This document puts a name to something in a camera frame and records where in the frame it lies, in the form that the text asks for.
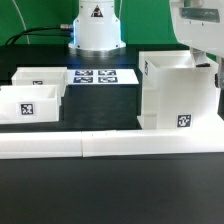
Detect white rear drawer box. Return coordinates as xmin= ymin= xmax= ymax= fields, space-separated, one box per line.
xmin=11 ymin=67 xmax=67 ymax=96

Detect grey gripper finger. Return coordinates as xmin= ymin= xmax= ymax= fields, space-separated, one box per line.
xmin=190 ymin=48 xmax=210 ymax=67

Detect white marker sheet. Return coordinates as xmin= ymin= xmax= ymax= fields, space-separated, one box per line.
xmin=66 ymin=69 xmax=138 ymax=85

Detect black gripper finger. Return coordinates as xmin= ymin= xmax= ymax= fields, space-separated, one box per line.
xmin=215 ymin=57 xmax=224 ymax=89

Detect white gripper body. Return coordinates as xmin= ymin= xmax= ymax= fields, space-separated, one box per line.
xmin=169 ymin=0 xmax=224 ymax=58

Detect white drawer cabinet frame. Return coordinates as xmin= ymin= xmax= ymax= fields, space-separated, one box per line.
xmin=138 ymin=50 xmax=224 ymax=129

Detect white L-shaped fence wall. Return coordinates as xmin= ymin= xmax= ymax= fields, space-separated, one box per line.
xmin=0 ymin=113 xmax=224 ymax=160

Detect thin white cable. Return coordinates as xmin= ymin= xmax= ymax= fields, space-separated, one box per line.
xmin=11 ymin=0 xmax=31 ymax=45

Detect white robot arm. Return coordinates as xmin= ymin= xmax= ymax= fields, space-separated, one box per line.
xmin=69 ymin=0 xmax=224 ymax=89

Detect black cable bundle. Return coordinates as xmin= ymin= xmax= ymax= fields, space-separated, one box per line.
xmin=4 ymin=23 xmax=75 ymax=46

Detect white drawer box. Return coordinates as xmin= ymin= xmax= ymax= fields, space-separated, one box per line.
xmin=0 ymin=85 xmax=61 ymax=124
xmin=11 ymin=67 xmax=67 ymax=96

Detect white front drawer box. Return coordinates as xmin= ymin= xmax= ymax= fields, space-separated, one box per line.
xmin=0 ymin=85 xmax=61 ymax=124

